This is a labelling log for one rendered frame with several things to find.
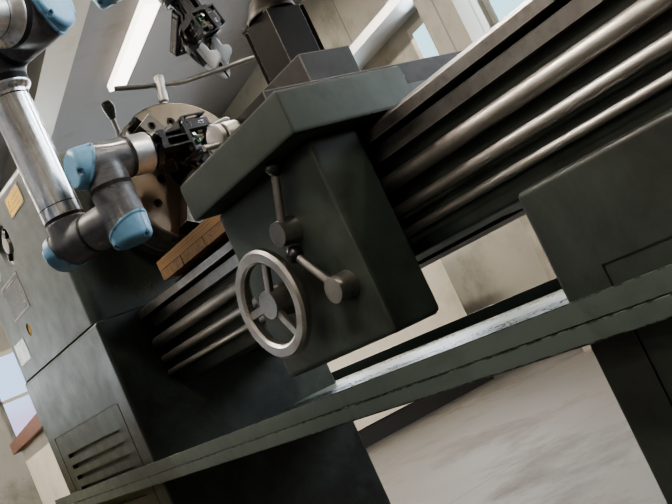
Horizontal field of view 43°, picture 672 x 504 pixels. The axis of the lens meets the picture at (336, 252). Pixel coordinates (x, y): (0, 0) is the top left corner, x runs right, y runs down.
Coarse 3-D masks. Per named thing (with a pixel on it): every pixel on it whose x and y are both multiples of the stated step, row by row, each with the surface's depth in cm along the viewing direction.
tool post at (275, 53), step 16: (272, 16) 130; (288, 16) 132; (304, 16) 134; (256, 32) 133; (272, 32) 130; (288, 32) 131; (304, 32) 133; (256, 48) 134; (272, 48) 131; (288, 48) 130; (304, 48) 131; (320, 48) 134; (272, 64) 132; (272, 80) 134
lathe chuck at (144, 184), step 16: (144, 112) 180; (160, 112) 182; (176, 112) 184; (192, 112) 187; (208, 112) 189; (144, 176) 175; (160, 176) 177; (144, 192) 174; (160, 192) 176; (176, 192) 178; (144, 208) 173; (160, 208) 175; (176, 208) 177; (160, 224) 174; (176, 224) 175; (160, 240) 177; (176, 240) 178
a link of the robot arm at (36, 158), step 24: (0, 72) 155; (24, 72) 158; (0, 96) 155; (24, 96) 157; (0, 120) 155; (24, 120) 155; (24, 144) 154; (48, 144) 156; (24, 168) 155; (48, 168) 155; (48, 192) 154; (72, 192) 156; (48, 216) 154; (72, 216) 154; (48, 240) 156; (72, 240) 152; (72, 264) 155
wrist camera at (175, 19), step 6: (174, 12) 195; (174, 18) 196; (174, 24) 197; (174, 30) 198; (174, 36) 199; (174, 42) 200; (180, 42) 200; (174, 48) 201; (180, 48) 201; (174, 54) 202; (180, 54) 202
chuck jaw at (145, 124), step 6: (138, 120) 179; (144, 120) 175; (150, 120) 176; (156, 120) 176; (132, 126) 178; (138, 126) 174; (144, 126) 174; (150, 126) 176; (156, 126) 176; (162, 126) 177; (168, 126) 175; (132, 132) 177; (138, 132) 176
